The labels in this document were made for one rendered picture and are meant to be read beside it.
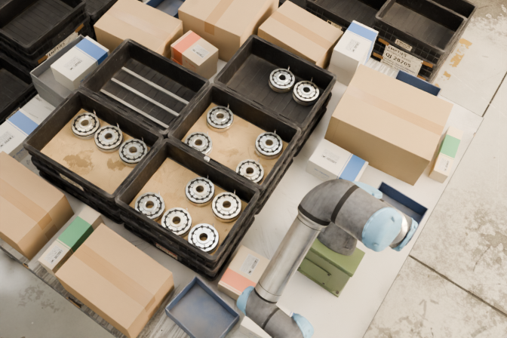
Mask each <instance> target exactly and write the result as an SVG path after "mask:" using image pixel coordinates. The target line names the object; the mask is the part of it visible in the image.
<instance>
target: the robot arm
mask: <svg viewBox="0 0 507 338"><path fill-rule="evenodd" d="M382 195H383V194H382V193H381V192H380V191H379V190H378V189H376V188H374V187H372V186H370V185H367V184H366V183H361V182H358V181H352V182H351V181H349V180H344V179H335V180H328V181H325V182H323V183H321V184H319V185H317V186H316V187H314V188H313V189H311V190H310V191H309V192H308V193H307V194H306V195H305V196H304V197H303V199H302V200H301V202H300V203H299V205H298V207H297V210H298V214H297V216H296V218H295V220H294V221H293V223H292V224H291V226H290V228H289V229H288V231H287V233H286V235H285V236H284V238H283V240H282V241H281V243H280V245H279V246H278V249H277V250H276V252H275V253H274V255H273V257H272V258H271V260H270V262H269V264H268V266H267V267H266V269H265V270H264V272H263V274H262V275H261V277H260V279H259V281H258V282H257V284H256V286H255V287H253V286H249V287H247V288H246V289H244V291H243V292H242V294H241V295H240V296H239V298H238V300H237V307H238V308H239V309H240V310H241V311H242V312H243V313H244V314H245V316H246V317H248V318H249V319H250V320H252V321H253V322H254V323H255V324H257V325H258V326H259V327H260V328H261V329H263V330H264V331H265V332H266V333H267V334H268V335H270V337H271V338H311V337H312V335H313V333H314V328H313V326H312V324H311V323H310V322H309V321H308V320H307V319H306V318H305V317H304V316H302V315H301V314H298V313H296V314H294V315H292V316H291V317H290V316H289V315H287V314H286V313H285V312H284V311H282V310H281V309H280V308H279V307H277V306H276V303H277V302H278V300H279V298H280V297H281V295H282V294H283V292H284V290H285V288H286V287H287V285H288V284H289V282H290V280H291V279H292V277H293V275H294V274H295V272H296V270H297V269H298V267H299V266H300V263H301V262H302V261H303V259H304V257H305V256H306V254H307V253H308V251H309V249H310V247H311V246H312V244H313V242H314V241H315V239H316V238H317V239H318V240H319V241H320V242H321V243H322V244H323V245H325V246H326V247H328V248H329V249H331V250H333V251H334V252H336V253H338V254H342V255H345V256H351V255H352V254H353V253H354V251H355V248H356V245H357V242H358V240H359V241H360V242H361V243H362V244H364V246H365V247H367V248H369V249H371V250H373V251H375V252H380V251H382V250H385V248H386V247H388V246H390V248H391V249H393V250H396V251H397V252H399V251H401V250H402V249H403V247H404V246H405V244H406V243H407V242H408V241H409V239H410V237H411V236H412V234H413V233H414V232H415V230H416V228H417V226H418V224H417V222H416V221H415V220H413V218H411V217H409V216H408V215H406V214H404V213H402V212H401V211H399V210H398V209H397V208H395V207H393V206H392V205H390V204H389V203H388V202H386V201H384V200H382Z"/></svg>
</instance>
